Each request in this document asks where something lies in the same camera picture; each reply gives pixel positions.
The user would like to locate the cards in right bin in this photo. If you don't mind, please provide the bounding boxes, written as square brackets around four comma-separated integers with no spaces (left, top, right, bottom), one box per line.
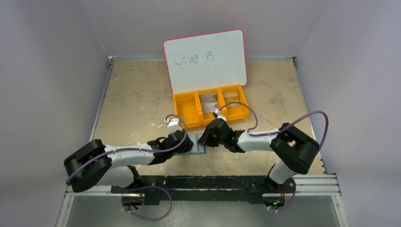
[223,91,240,108]

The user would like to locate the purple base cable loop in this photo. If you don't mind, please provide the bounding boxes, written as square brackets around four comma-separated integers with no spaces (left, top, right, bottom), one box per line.
[121,185,173,221]

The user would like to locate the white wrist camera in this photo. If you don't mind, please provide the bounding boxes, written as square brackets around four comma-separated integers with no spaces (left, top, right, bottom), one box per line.
[213,109,227,122]
[165,118,182,134]

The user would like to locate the yellow middle bin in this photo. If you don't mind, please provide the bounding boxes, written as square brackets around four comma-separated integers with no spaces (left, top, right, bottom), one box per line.
[198,88,223,125]

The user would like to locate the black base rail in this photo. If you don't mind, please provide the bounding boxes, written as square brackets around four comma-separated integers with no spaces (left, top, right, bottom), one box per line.
[111,175,296,207]

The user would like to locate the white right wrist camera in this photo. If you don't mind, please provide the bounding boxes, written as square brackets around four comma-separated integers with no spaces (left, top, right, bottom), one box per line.
[213,109,227,122]

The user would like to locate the blue leather card holder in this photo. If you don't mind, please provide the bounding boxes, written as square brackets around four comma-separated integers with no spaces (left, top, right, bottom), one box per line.
[177,133,206,156]

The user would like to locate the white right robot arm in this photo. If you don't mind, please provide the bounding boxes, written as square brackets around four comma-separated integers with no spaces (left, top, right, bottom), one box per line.
[198,118,320,184]

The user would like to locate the yellow right bin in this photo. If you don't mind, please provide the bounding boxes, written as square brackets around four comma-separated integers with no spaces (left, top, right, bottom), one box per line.
[220,85,250,121]

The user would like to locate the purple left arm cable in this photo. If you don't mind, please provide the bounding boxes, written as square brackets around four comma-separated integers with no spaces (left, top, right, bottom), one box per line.
[65,114,188,185]

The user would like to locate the yellow left bin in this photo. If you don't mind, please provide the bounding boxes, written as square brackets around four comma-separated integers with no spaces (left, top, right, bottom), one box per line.
[173,92,201,129]

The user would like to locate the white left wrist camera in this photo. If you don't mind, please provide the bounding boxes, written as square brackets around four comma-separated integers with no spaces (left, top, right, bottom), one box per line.
[165,118,182,134]

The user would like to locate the yellow bin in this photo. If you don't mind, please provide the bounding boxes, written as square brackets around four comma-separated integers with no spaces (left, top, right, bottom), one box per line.
[198,88,223,125]
[173,92,201,129]
[220,85,250,121]

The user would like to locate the VIP card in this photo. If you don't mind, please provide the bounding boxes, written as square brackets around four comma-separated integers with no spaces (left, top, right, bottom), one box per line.
[201,102,218,114]

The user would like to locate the pink framed whiteboard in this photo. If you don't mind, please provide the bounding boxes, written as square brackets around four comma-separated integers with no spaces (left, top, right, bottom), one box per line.
[163,29,248,94]

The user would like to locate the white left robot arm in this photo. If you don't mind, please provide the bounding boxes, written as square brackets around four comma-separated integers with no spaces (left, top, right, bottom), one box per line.
[63,131,194,192]

